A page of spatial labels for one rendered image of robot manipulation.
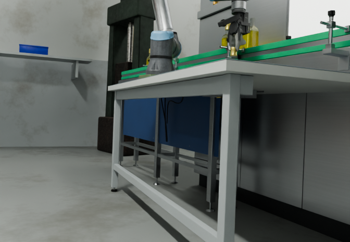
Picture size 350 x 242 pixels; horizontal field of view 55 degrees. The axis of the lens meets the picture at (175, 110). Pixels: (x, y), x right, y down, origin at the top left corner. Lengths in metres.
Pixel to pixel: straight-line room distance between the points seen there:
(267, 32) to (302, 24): 0.25
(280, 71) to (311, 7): 0.89
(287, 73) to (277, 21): 0.99
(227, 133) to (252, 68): 0.21
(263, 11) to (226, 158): 1.32
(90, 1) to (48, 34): 0.79
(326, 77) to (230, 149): 0.42
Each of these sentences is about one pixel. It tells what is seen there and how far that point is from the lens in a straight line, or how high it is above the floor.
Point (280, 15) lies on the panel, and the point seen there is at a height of 1.16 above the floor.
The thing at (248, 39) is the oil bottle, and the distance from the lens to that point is 1.99.
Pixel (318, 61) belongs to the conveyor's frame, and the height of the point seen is 0.83.
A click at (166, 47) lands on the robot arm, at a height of 0.91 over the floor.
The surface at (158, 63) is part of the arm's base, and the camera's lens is 1.67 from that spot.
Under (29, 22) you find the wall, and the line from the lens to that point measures 5.22.
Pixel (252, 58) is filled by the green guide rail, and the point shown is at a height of 0.90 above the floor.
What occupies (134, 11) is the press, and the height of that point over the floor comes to 1.80.
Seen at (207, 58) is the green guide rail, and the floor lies 0.93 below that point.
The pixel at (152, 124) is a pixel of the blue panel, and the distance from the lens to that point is 2.75.
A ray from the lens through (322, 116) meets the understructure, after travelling 1.83.
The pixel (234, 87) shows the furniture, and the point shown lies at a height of 0.67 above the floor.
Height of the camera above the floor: 0.60
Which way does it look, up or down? level
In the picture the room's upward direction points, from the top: 2 degrees clockwise
